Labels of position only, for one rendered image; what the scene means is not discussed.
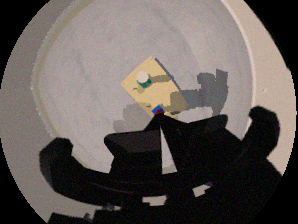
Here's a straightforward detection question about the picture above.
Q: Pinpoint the tan circuit board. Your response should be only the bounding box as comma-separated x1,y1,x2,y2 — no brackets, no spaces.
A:
120,57,188,119

